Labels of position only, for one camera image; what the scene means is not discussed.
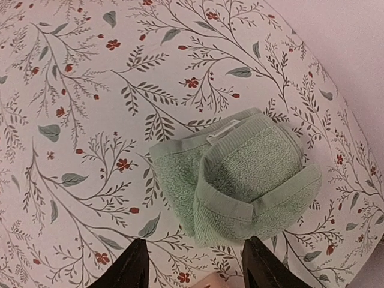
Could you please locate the light green towel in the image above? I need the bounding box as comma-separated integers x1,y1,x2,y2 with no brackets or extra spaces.
149,108,322,247

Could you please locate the pink towel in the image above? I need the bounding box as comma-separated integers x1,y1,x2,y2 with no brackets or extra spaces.
191,273,229,288

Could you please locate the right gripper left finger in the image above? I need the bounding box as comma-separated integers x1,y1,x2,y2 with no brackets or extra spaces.
89,238,149,288

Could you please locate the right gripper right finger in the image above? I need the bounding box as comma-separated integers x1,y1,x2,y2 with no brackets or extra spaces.
242,236,305,288

